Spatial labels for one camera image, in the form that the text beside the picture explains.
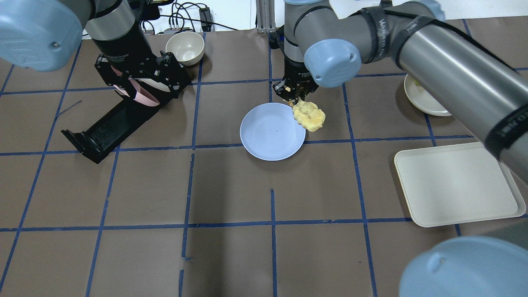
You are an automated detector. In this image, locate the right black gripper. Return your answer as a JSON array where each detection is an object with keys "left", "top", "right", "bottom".
[{"left": 272, "top": 62, "right": 319, "bottom": 106}]

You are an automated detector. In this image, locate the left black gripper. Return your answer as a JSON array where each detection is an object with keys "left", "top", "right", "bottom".
[{"left": 94, "top": 40, "right": 191, "bottom": 98}]

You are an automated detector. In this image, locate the blue plate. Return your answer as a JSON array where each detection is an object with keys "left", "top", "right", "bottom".
[{"left": 240, "top": 103, "right": 306, "bottom": 161}]

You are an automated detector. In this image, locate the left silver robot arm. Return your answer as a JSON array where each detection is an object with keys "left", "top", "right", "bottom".
[{"left": 0, "top": 0, "right": 191, "bottom": 106}]

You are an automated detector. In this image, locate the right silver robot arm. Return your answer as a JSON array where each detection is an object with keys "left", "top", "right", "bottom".
[{"left": 269, "top": 0, "right": 527, "bottom": 297}]

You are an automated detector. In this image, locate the pink plate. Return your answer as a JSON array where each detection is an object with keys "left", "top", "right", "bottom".
[{"left": 113, "top": 78, "right": 160, "bottom": 107}]

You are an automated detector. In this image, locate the cream plate in rack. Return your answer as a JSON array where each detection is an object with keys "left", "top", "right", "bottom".
[{"left": 138, "top": 78, "right": 179, "bottom": 92}]

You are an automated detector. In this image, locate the cream round plate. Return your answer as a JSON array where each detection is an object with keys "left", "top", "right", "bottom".
[{"left": 403, "top": 74, "right": 451, "bottom": 117}]

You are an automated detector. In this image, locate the cream bowl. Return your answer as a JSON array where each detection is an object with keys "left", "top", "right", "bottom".
[{"left": 165, "top": 31, "right": 205, "bottom": 66}]

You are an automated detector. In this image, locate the black dish rack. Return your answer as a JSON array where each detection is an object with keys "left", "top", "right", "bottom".
[{"left": 62, "top": 79, "right": 176, "bottom": 164}]

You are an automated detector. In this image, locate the cream rectangular tray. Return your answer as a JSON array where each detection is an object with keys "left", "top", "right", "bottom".
[{"left": 394, "top": 143, "right": 526, "bottom": 228}]

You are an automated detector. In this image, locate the aluminium frame post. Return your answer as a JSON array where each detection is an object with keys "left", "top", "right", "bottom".
[{"left": 256, "top": 0, "right": 277, "bottom": 34}]

